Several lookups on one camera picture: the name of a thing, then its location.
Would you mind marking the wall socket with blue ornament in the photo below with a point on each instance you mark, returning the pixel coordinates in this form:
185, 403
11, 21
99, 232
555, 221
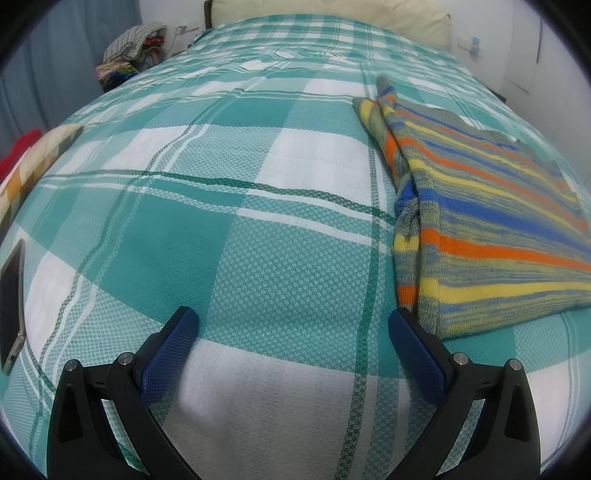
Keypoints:
472, 46

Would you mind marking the striped knit sweater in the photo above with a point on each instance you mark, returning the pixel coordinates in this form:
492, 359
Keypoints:
485, 221

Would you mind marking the white wall socket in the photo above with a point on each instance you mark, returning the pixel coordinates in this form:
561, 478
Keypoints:
187, 27

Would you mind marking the cream padded headboard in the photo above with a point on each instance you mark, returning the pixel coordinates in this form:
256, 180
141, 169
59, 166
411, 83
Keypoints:
415, 23

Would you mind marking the smartphone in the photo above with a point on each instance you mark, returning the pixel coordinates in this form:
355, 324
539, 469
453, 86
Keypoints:
10, 304

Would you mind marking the pile of colourful clothes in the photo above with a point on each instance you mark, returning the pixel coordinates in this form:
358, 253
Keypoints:
117, 74

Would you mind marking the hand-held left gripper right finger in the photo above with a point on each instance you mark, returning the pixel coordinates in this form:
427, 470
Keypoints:
418, 355

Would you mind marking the orange checked cloth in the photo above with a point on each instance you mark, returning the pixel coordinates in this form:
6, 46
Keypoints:
37, 166

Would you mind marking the green checked bed blanket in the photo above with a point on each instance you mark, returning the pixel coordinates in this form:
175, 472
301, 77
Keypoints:
277, 258

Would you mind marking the white wardrobe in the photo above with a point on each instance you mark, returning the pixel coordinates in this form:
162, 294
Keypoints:
554, 46

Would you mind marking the blue-grey curtain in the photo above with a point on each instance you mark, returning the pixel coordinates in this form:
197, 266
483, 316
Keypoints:
55, 69

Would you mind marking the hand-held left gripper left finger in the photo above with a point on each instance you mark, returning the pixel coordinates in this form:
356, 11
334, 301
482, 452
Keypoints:
173, 350

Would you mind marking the red cloth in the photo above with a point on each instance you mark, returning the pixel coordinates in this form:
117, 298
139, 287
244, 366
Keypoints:
18, 154

